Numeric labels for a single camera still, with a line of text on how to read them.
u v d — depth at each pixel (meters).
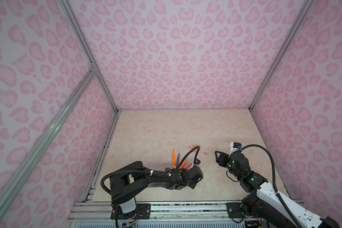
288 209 0.46
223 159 0.72
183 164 0.66
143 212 0.73
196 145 0.98
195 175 0.65
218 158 0.75
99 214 0.74
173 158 0.91
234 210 0.73
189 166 0.67
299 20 0.73
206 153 0.95
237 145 0.72
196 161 0.75
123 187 0.44
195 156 0.74
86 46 0.82
